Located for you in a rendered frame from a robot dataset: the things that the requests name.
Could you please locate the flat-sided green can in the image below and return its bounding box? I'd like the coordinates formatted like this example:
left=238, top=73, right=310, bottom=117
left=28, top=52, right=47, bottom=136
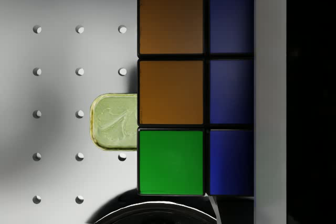
left=90, top=92, right=138, bottom=152

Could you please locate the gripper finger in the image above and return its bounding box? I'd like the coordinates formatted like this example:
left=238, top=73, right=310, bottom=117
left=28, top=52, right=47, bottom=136
left=208, top=196, right=255, bottom=224

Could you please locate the black plate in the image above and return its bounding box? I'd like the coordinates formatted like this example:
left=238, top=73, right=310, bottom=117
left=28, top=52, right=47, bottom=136
left=86, top=188, right=219, bottom=224

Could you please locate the puzzle cube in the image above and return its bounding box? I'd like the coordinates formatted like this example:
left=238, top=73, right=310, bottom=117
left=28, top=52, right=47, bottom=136
left=136, top=0, right=255, bottom=197

